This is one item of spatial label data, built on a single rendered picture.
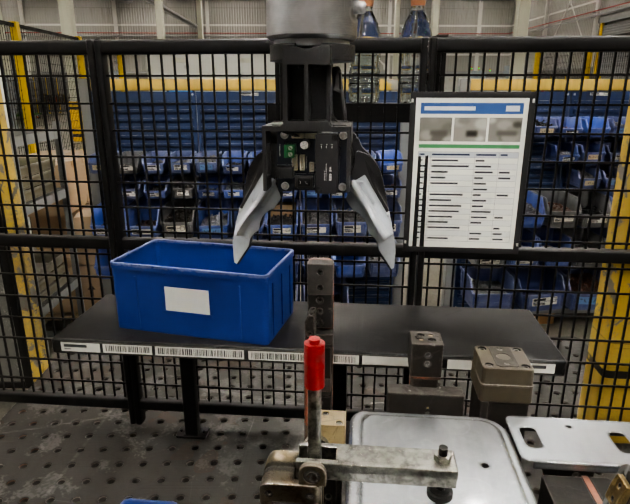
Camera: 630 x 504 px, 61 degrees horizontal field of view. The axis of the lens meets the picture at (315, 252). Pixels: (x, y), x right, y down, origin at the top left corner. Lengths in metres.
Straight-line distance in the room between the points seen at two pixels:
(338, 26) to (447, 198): 0.68
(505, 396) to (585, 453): 0.13
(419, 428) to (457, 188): 0.48
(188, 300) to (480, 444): 0.53
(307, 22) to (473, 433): 0.59
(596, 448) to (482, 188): 0.50
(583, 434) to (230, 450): 0.73
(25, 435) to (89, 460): 0.20
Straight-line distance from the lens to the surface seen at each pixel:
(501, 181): 1.09
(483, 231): 1.11
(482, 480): 0.74
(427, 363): 0.88
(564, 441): 0.85
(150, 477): 1.23
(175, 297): 0.99
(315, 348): 0.56
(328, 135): 0.43
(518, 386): 0.89
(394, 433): 0.80
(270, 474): 0.65
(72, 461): 1.33
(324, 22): 0.44
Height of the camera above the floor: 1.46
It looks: 17 degrees down
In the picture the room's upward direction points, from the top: straight up
